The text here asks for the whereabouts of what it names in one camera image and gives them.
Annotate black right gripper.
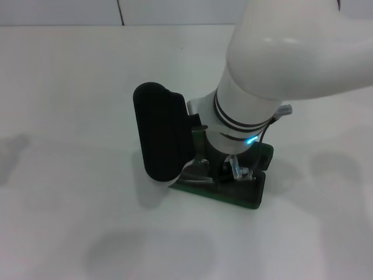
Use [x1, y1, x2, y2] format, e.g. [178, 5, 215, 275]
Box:
[205, 143, 231, 187]

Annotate clear white glasses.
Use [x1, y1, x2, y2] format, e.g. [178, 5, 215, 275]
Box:
[180, 159, 218, 184]

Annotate green glasses case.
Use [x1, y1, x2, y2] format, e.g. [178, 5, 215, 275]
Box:
[168, 129, 275, 211]

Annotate grey right gripper cable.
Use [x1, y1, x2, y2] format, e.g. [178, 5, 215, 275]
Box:
[228, 104, 293, 180]

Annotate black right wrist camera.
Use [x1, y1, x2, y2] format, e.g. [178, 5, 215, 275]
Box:
[132, 82, 205, 187]

